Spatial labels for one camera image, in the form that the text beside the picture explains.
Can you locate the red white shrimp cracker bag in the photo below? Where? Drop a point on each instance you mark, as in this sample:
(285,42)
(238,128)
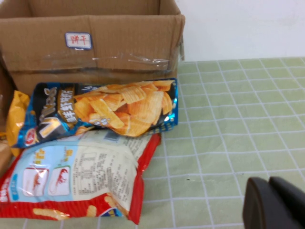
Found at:
(90,171)

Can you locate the white blue-bordered label sticker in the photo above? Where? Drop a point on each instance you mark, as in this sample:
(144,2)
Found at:
(78,41)

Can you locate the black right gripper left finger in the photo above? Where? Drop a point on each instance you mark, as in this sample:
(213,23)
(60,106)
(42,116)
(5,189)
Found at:
(262,207)

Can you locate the small yellow snack bag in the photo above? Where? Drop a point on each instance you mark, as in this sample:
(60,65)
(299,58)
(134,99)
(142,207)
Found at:
(16,114)

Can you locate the blue Vikar chips bag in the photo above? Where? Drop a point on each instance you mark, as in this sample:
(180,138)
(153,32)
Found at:
(114,107)

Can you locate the cardboard box with printed base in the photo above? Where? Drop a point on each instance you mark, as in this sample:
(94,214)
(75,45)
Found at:
(3,95)

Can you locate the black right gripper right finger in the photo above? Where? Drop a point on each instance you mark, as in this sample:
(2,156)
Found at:
(295,198)

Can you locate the brown biscuit packet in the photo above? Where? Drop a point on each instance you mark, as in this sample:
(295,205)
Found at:
(4,155)

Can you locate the cardboard box with taped front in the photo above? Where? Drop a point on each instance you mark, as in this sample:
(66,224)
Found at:
(124,35)

